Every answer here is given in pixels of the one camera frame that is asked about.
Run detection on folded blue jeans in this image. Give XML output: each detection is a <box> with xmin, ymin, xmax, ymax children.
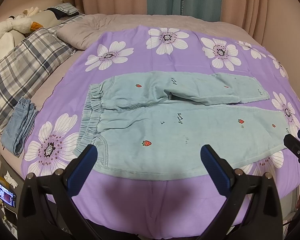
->
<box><xmin>1</xmin><ymin>98</ymin><xmax>38</xmax><ymax>157</ymax></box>

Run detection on striped folded pillow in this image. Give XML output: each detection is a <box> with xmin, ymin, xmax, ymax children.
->
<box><xmin>47</xmin><ymin>3</ymin><xmax>79</xmax><ymax>20</ymax></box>

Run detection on plaid pillow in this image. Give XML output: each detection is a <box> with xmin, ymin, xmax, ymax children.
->
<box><xmin>0</xmin><ymin>28</ymin><xmax>73</xmax><ymax>133</ymax></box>

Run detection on purple floral bedsheet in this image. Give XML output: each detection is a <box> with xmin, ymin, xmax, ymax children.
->
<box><xmin>21</xmin><ymin>25</ymin><xmax>300</xmax><ymax>239</ymax></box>

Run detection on light green strawberry pants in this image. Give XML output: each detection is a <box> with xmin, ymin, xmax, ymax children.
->
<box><xmin>74</xmin><ymin>71</ymin><xmax>289</xmax><ymax>180</ymax></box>

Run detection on smartphone with lit screen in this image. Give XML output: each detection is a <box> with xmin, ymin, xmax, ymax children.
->
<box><xmin>0</xmin><ymin>184</ymin><xmax>16</xmax><ymax>207</ymax></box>

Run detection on pink curtain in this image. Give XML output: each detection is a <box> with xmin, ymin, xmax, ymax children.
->
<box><xmin>83</xmin><ymin>0</ymin><xmax>268</xmax><ymax>42</ymax></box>

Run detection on white goose plush toy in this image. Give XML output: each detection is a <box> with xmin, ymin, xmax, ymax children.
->
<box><xmin>0</xmin><ymin>7</ymin><xmax>42</xmax><ymax>39</ymax></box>

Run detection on grey quilt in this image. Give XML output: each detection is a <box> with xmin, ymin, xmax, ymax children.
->
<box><xmin>56</xmin><ymin>13</ymin><xmax>263</xmax><ymax>51</ymax></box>

